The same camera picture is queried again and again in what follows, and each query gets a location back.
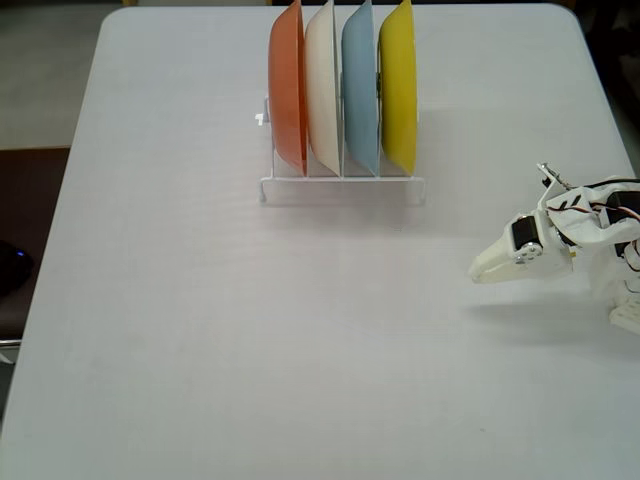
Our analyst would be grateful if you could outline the white wire dish rack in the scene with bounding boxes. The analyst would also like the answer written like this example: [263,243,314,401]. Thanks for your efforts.
[253,94,429,207]

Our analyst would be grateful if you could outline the orange plate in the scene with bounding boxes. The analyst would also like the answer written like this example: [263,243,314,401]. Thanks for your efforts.
[267,0,310,177]

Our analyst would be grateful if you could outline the yellow plate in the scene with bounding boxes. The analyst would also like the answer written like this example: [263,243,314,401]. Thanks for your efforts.
[377,0,420,177]

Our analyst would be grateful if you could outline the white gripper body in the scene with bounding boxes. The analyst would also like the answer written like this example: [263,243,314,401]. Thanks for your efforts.
[509,186,622,267]

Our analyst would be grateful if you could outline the black computer mouse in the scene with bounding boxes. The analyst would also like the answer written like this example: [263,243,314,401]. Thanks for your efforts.
[0,239,35,297]

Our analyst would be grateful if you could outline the dark brown side table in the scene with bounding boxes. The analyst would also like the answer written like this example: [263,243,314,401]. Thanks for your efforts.
[0,147,72,346]

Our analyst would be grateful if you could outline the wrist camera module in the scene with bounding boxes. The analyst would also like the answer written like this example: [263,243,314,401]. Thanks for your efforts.
[535,160,574,194]

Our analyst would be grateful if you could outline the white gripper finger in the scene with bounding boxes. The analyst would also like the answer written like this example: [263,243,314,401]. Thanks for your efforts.
[471,256,575,286]
[468,231,516,280]

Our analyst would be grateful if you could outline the cream white plate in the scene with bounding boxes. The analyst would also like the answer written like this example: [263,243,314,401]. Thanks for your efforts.
[303,0,346,178]

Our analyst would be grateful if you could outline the red black servo cable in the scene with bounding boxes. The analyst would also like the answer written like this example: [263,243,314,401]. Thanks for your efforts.
[547,192,640,274]

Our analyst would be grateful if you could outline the black camera cable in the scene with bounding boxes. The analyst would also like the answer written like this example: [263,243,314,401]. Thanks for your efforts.
[582,176,640,192]

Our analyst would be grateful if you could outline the light blue plate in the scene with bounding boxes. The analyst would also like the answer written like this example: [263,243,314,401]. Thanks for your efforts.
[341,0,380,178]

